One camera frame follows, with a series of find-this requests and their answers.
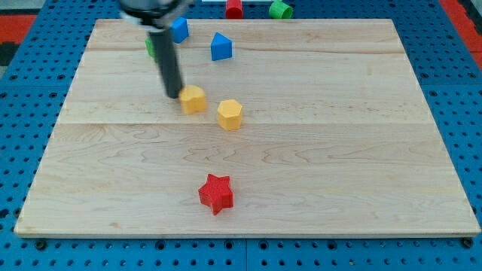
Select blue triangle block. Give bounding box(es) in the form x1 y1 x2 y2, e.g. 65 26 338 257
210 32 233 61

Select blue cube block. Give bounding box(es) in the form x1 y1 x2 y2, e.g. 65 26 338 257
171 17 189 44

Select red star block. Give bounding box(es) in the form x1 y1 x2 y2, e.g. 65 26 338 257
198 174 234 215

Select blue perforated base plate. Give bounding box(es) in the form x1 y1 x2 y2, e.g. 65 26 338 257
1 0 481 270

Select green cylinder block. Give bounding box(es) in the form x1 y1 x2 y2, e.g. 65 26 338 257
268 0 293 19

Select red cylinder block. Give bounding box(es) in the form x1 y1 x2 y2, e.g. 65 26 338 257
224 0 243 20

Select green star block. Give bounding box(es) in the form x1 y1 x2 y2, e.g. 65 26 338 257
145 37 156 61

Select yellow hexagon block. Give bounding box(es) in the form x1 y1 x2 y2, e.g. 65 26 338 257
217 99 243 131

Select wooden board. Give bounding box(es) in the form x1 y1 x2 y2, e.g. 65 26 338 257
14 19 480 239

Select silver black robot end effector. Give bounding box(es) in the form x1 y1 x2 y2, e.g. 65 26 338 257
117 0 192 27

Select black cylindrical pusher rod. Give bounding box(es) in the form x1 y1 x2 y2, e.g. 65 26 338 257
149 29 184 99

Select yellow heart block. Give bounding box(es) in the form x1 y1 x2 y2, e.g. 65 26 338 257
178 85 207 114

